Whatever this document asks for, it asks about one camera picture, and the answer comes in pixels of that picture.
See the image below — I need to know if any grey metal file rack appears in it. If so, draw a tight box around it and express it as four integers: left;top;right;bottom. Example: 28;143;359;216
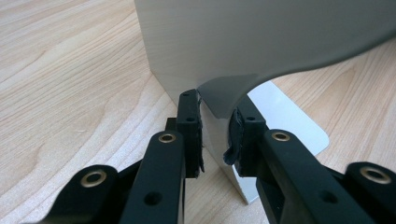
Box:
134;0;396;205

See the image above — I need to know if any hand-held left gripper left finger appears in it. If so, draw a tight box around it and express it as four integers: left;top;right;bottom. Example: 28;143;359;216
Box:
120;88;205;224

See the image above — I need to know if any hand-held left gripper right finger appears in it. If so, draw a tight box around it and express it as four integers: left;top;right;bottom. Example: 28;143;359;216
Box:
223;94;375;224

